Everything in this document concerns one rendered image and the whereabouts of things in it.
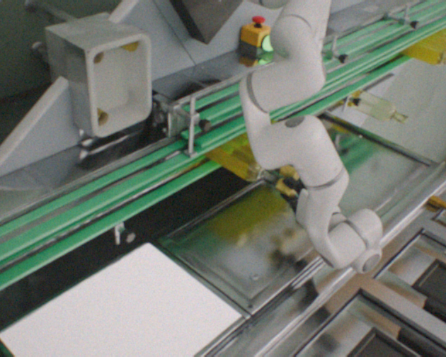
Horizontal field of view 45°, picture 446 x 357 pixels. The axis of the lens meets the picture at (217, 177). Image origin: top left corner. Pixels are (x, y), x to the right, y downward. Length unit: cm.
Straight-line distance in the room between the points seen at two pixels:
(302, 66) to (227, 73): 56
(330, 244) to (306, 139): 23
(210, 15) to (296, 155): 59
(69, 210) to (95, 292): 19
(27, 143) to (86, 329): 44
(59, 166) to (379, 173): 99
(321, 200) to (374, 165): 78
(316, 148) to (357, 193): 69
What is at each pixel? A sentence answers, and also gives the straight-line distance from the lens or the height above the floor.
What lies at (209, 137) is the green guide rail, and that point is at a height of 95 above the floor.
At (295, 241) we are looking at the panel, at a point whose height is 124.
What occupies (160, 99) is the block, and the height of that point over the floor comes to 84.
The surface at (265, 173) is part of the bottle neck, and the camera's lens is 139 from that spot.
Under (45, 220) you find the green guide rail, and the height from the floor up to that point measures 93.
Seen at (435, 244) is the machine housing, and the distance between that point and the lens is 160.
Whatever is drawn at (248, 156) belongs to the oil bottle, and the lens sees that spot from 142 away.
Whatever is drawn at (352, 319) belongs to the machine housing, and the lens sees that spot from 133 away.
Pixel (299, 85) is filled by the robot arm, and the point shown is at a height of 127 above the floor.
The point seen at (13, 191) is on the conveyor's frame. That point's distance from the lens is 127.
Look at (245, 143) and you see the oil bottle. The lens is 147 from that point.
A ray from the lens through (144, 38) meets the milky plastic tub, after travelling 129.
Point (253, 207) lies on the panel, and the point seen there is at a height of 108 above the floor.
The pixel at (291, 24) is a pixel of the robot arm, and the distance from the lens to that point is 107.
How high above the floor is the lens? 176
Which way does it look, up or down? 32 degrees down
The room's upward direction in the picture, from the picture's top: 122 degrees clockwise
